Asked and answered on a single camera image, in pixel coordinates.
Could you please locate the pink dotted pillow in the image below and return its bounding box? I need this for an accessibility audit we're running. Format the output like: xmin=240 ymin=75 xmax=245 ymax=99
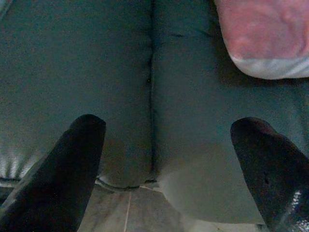
xmin=213 ymin=0 xmax=309 ymax=80

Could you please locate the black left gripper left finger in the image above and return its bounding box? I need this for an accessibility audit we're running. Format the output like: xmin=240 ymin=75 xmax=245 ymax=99
xmin=0 ymin=114 xmax=107 ymax=232

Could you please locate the green sofa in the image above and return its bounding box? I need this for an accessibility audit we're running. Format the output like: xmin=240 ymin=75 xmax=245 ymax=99
xmin=0 ymin=0 xmax=309 ymax=226

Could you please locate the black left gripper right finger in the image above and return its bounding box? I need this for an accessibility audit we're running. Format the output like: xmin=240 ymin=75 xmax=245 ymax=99
xmin=230 ymin=117 xmax=309 ymax=232

